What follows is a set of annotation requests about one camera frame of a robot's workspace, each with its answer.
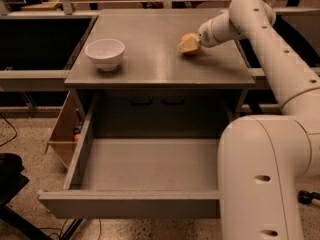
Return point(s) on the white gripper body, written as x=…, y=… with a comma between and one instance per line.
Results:
x=206, y=35

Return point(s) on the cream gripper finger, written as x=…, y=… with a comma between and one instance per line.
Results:
x=189, y=44

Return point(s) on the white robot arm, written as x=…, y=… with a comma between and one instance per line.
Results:
x=261, y=156

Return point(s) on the grey cabinet with counter top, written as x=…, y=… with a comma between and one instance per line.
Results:
x=212, y=82

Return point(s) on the open grey top drawer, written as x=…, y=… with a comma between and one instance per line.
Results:
x=123, y=178

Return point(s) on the white ceramic bowl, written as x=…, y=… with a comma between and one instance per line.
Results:
x=105, y=54

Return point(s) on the wooden box on floor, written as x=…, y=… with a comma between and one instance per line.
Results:
x=62, y=137

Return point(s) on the small orange ball in box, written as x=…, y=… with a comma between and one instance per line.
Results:
x=76, y=137

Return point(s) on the black caster wheel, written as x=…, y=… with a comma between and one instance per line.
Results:
x=306, y=197

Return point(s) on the black chair base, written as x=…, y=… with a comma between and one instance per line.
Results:
x=12, y=181

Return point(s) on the black drawer handle right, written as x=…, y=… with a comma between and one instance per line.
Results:
x=173, y=100

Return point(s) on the black drawer handle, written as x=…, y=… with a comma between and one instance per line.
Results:
x=173, y=100
x=141, y=100

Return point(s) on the black drawer handle left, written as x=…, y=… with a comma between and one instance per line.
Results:
x=141, y=100

